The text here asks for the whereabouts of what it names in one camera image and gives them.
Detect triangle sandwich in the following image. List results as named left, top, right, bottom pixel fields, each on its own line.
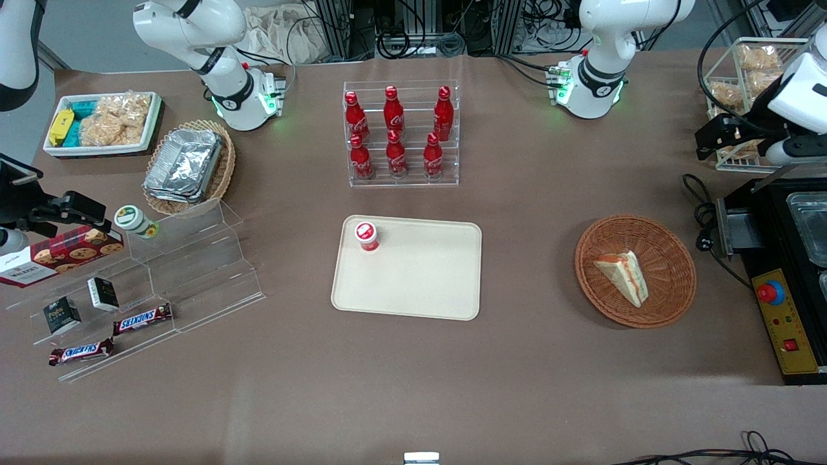
left=593, top=251, right=649, bottom=309

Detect small black white carton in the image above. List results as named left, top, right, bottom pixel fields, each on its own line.
left=87, top=277, right=121, bottom=313
left=43, top=296, right=83, bottom=336

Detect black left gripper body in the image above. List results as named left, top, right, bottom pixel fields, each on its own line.
left=716, top=115, right=788, bottom=157

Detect steel pan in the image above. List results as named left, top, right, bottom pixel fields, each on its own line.
left=785, top=192, right=827, bottom=269

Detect black floor cables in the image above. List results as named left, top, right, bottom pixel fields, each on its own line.
left=611, top=430, right=827, bottom=465

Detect white rectangular plastic bin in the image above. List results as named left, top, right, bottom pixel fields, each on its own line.
left=43, top=92, right=163, bottom=158

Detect green lid white cup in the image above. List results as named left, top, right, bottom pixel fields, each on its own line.
left=114, top=205, right=160, bottom=240

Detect black machine with yellow panel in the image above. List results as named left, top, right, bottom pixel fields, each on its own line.
left=715, top=174, right=827, bottom=387

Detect clear acrylic stepped stand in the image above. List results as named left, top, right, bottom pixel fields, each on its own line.
left=6, top=198, right=267, bottom=384

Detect round brown wicker basket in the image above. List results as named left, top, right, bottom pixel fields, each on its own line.
left=574, top=214, right=697, bottom=329

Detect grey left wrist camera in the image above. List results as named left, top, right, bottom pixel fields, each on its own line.
left=766, top=134, right=827, bottom=166

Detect red white yogurt cup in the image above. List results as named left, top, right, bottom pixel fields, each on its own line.
left=354, top=221, right=381, bottom=253

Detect yellow snack pack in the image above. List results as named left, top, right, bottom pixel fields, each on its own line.
left=49, top=108, right=76, bottom=147

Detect red cola bottle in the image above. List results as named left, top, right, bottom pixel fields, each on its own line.
left=350, top=134, right=375, bottom=181
left=344, top=91, right=371, bottom=143
left=384, top=85, right=406, bottom=134
left=386, top=130, right=409, bottom=179
left=433, top=85, right=455, bottom=142
left=423, top=132, right=445, bottom=180

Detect white wire rack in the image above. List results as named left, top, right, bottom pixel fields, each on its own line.
left=702, top=37, right=812, bottom=174

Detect tangled background cables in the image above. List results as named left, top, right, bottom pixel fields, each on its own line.
left=349, top=0, right=585, bottom=62

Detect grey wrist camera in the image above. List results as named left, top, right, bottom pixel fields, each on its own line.
left=766, top=134, right=827, bottom=166
left=0, top=227, right=30, bottom=257

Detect silver foil container stack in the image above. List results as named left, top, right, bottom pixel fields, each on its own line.
left=143, top=128, right=224, bottom=205

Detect clear bag of rice crackers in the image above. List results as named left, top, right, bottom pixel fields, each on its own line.
left=78, top=91, right=151, bottom=148

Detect black power cable with plug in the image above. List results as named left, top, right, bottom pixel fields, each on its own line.
left=682, top=173, right=754, bottom=290

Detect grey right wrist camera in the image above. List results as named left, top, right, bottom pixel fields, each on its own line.
left=0, top=227, right=30, bottom=257

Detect oval tan wicker basket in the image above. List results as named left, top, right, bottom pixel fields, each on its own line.
left=142, top=119, right=236, bottom=216

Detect red cookie box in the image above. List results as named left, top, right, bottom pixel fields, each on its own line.
left=0, top=225, right=125, bottom=289

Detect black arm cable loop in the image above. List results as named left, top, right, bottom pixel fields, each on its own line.
left=697, top=0, right=786, bottom=133

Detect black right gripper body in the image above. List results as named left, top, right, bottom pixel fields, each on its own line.
left=0, top=155, right=108, bottom=238

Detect clear acrylic bottle rack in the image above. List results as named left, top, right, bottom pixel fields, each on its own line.
left=343, top=80, right=460, bottom=189

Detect beige plastic tray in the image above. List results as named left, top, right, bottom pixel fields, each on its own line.
left=331, top=215, right=483, bottom=322

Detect beige cloth bag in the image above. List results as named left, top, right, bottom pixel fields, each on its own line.
left=240, top=6, right=325, bottom=66

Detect brown Snickers bar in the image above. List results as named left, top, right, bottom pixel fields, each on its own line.
left=48, top=338, right=115, bottom=367
left=113, top=304, right=173, bottom=336

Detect bagged fried snack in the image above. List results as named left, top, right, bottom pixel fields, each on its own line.
left=737, top=44, right=782, bottom=72
left=747, top=70, right=784, bottom=99
left=707, top=80, right=744, bottom=110
left=718, top=143, right=763, bottom=161

